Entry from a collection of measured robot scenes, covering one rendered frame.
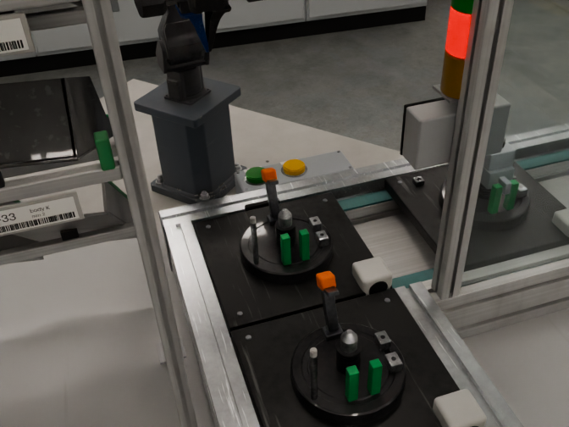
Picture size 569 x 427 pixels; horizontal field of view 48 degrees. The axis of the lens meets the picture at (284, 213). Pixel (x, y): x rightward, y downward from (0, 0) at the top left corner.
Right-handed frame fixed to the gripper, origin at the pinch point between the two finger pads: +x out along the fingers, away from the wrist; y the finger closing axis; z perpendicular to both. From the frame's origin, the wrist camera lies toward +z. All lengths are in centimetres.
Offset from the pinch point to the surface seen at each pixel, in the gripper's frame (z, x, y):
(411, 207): 16.8, 28.5, 27.7
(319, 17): -272, 114, 118
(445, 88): 32.0, -1.5, 21.5
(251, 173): -1.7, 28.2, 5.6
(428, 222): 21.3, 28.5, 28.4
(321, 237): 22.8, 24.9, 9.6
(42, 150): 37.1, -6.2, -22.4
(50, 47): -281, 110, -41
